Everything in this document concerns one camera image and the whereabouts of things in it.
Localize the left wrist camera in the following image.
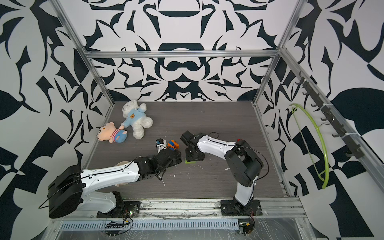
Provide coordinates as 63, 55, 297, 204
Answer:
156, 139, 167, 153

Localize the green hoop hanger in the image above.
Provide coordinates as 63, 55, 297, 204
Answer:
289, 103, 330, 189

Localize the aluminium frame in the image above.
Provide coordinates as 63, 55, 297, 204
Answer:
52, 1, 384, 237

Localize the black connector box right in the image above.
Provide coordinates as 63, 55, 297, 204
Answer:
238, 222, 255, 236

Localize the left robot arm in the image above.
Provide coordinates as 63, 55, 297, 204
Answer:
48, 148, 182, 219

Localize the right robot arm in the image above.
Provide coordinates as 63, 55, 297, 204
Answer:
181, 131, 264, 209

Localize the white teddy bear blue shirt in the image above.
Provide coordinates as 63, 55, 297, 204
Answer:
120, 100, 153, 140

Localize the black connector box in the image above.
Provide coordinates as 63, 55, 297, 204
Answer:
238, 222, 255, 236
104, 222, 126, 237

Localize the black hook rack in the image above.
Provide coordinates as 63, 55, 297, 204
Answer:
299, 77, 365, 159

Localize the black connector box left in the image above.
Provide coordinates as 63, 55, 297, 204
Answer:
104, 222, 126, 237

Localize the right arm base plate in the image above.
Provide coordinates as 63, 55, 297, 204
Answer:
220, 199, 263, 216

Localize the white cable duct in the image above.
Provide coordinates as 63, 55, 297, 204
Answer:
60, 219, 240, 231

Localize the cream round toy clock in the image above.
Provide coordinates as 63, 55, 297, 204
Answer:
116, 161, 131, 166

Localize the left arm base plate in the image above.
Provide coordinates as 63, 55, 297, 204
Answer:
97, 191, 141, 219

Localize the pink doll plush toy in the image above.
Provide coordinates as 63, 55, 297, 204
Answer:
97, 122, 128, 144

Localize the orange lego brick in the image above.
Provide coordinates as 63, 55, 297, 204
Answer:
168, 140, 180, 150

